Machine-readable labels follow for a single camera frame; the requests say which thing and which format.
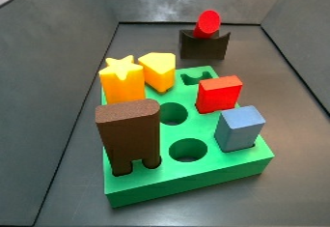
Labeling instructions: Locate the green shape sorter base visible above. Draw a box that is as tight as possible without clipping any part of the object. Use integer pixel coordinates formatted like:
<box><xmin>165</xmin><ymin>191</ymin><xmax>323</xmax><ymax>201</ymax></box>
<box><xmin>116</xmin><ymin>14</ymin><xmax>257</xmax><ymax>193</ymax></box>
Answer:
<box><xmin>102</xmin><ymin>66</ymin><xmax>273</xmax><ymax>208</ymax></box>

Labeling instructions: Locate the black curved stand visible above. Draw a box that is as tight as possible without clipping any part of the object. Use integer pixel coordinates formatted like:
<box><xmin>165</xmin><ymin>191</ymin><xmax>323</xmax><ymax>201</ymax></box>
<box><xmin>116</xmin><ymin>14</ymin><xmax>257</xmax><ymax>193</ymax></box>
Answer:
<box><xmin>179</xmin><ymin>30</ymin><xmax>231</xmax><ymax>60</ymax></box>

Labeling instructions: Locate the red rectangular block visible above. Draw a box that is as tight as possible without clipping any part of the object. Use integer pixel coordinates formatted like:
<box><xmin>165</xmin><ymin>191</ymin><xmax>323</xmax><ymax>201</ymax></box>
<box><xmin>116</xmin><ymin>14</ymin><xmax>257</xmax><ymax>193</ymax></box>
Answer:
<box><xmin>195</xmin><ymin>75</ymin><xmax>241</xmax><ymax>114</ymax></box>

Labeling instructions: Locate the red cylinder block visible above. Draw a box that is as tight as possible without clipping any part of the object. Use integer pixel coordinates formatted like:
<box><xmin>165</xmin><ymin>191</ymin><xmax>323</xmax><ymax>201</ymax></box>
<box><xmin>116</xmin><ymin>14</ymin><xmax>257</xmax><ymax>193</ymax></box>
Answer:
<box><xmin>193</xmin><ymin>10</ymin><xmax>221</xmax><ymax>39</ymax></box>

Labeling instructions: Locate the yellow pentagon block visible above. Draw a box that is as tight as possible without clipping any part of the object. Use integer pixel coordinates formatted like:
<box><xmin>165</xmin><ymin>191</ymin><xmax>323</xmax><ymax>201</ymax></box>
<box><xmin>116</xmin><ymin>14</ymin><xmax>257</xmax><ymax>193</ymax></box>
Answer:
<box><xmin>137</xmin><ymin>52</ymin><xmax>175</xmax><ymax>93</ymax></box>

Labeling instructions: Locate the blue rectangular block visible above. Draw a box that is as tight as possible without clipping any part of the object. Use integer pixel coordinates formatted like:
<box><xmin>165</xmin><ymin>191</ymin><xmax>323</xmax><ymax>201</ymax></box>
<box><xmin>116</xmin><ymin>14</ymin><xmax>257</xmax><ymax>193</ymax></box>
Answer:
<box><xmin>213</xmin><ymin>105</ymin><xmax>265</xmax><ymax>153</ymax></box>

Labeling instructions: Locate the brown arch block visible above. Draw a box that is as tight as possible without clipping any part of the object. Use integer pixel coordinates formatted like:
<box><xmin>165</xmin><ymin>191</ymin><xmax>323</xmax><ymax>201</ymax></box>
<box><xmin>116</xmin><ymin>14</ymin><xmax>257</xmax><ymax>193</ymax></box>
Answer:
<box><xmin>94</xmin><ymin>99</ymin><xmax>161</xmax><ymax>177</ymax></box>

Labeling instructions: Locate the yellow star block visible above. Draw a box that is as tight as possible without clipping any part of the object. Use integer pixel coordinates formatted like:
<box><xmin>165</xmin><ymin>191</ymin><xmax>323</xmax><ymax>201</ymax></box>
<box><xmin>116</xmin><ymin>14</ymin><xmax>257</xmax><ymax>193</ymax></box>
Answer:
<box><xmin>97</xmin><ymin>55</ymin><xmax>145</xmax><ymax>103</ymax></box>

